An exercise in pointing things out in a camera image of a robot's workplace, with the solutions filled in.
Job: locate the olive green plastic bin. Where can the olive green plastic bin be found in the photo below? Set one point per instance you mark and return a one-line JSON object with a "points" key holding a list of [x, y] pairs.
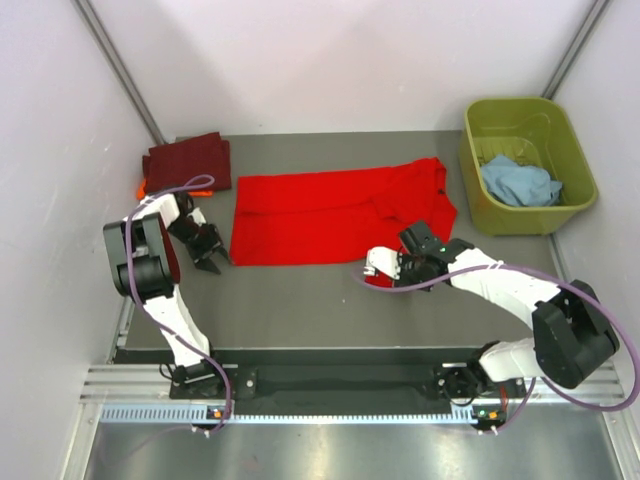
{"points": [[531, 131]]}

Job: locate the aluminium corner post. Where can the aluminium corner post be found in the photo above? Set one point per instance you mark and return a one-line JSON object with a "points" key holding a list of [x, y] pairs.
{"points": [[588, 25], [93, 22]]}

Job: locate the light blue t shirt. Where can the light blue t shirt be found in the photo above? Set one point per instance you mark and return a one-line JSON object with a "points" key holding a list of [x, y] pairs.
{"points": [[518, 185]]}

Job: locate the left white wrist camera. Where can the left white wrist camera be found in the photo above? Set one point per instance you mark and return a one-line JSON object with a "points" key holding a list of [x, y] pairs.
{"points": [[197, 217]]}

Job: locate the folded maroon t shirt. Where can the folded maroon t shirt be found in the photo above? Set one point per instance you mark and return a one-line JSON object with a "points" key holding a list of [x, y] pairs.
{"points": [[179, 162]]}

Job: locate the folded orange t shirt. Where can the folded orange t shirt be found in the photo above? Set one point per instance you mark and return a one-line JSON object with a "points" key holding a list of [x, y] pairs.
{"points": [[193, 190]]}

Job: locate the aluminium frame rail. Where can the aluminium frame rail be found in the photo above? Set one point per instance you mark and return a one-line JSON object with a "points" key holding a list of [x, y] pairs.
{"points": [[140, 383]]}

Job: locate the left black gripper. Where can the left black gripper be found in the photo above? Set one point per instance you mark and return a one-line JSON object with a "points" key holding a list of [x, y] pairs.
{"points": [[212, 242]]}

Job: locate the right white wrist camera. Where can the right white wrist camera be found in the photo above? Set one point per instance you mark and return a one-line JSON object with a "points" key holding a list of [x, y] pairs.
{"points": [[383, 260]]}

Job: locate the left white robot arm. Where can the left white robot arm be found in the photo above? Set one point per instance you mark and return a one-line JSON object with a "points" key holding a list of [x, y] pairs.
{"points": [[145, 268]]}

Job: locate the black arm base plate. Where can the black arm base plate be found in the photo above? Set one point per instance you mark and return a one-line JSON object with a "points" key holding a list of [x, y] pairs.
{"points": [[431, 380]]}

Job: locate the left aluminium corner post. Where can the left aluminium corner post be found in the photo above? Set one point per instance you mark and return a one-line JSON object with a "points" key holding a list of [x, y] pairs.
{"points": [[93, 22]]}

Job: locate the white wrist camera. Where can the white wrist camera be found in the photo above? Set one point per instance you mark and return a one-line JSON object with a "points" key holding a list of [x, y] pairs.
{"points": [[383, 260], [197, 217]]}

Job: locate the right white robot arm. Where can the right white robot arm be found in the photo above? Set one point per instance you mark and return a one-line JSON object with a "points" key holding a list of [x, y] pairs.
{"points": [[570, 337]]}

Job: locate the red t shirt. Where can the red t shirt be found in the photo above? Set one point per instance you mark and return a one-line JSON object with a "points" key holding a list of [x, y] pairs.
{"points": [[335, 217]]}

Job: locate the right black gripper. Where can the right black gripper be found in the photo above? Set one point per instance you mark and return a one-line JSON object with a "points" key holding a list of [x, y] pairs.
{"points": [[403, 278]]}

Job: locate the grey slotted cable duct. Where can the grey slotted cable duct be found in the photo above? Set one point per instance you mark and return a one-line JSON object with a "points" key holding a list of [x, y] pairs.
{"points": [[205, 415]]}

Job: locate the right aluminium corner post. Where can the right aluminium corner post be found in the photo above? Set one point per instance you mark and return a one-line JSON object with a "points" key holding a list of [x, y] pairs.
{"points": [[588, 25]]}

